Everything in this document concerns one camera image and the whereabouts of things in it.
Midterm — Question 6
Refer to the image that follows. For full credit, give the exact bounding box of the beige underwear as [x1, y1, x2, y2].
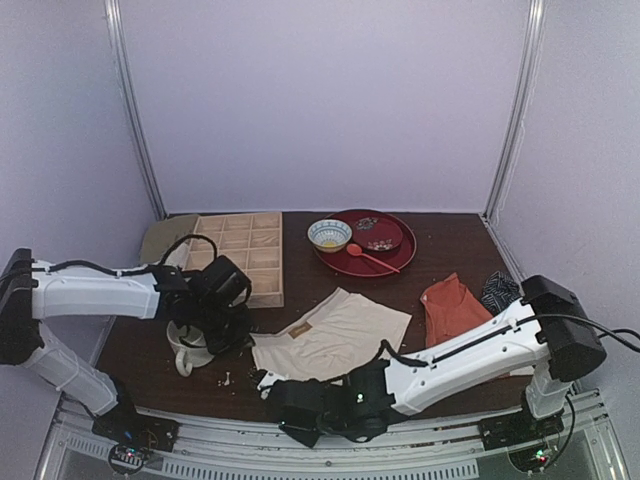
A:
[252, 288, 412, 381]

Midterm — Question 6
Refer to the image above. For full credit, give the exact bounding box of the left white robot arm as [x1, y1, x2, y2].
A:
[1, 248, 252, 427]

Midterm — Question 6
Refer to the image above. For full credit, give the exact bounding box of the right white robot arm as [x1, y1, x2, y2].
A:
[258, 275, 607, 448]

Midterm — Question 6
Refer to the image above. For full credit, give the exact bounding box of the orange underwear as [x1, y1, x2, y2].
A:
[420, 273, 493, 348]

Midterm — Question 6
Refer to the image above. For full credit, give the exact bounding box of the striped dark underwear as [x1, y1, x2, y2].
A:
[480, 271, 521, 316]

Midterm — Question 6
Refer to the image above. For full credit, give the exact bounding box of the white ceramic mug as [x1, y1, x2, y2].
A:
[166, 322, 214, 377]

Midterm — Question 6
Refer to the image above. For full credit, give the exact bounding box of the wooden compartment tray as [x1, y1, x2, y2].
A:
[194, 212, 284, 308]

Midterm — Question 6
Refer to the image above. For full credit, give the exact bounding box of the olive cloth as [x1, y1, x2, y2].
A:
[139, 214, 199, 264]

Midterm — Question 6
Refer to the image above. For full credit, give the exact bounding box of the blue patterned bowl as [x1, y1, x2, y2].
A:
[307, 219, 352, 253]

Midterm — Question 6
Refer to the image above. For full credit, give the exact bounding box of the red plastic spoon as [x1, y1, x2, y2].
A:
[346, 243, 400, 273]

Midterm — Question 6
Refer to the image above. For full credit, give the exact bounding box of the round red tray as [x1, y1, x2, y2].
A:
[315, 209, 417, 278]

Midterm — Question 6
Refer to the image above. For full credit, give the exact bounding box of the red floral small plate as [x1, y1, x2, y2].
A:
[352, 216, 404, 252]

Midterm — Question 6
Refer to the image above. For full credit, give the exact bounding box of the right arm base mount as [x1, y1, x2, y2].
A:
[478, 394, 564, 450]

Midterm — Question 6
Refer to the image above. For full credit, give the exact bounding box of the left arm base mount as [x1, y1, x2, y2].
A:
[91, 405, 179, 452]

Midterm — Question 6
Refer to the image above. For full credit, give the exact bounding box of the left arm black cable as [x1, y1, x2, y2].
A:
[29, 233, 221, 281]

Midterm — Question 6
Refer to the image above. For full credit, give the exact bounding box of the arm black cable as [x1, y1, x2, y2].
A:
[589, 324, 640, 351]
[29, 233, 221, 281]

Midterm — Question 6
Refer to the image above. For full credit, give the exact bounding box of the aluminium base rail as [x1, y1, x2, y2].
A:
[37, 387, 629, 480]

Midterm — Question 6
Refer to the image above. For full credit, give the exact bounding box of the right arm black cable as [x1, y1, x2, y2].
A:
[589, 324, 640, 351]

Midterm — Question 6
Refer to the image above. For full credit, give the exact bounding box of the left aluminium frame post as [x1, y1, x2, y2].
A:
[104, 0, 167, 220]

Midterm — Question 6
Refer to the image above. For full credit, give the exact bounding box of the aluminium frame post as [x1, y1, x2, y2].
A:
[483, 0, 546, 223]
[104, 0, 167, 220]

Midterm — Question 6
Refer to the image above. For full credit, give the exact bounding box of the right aluminium frame post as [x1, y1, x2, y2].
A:
[483, 0, 546, 223]

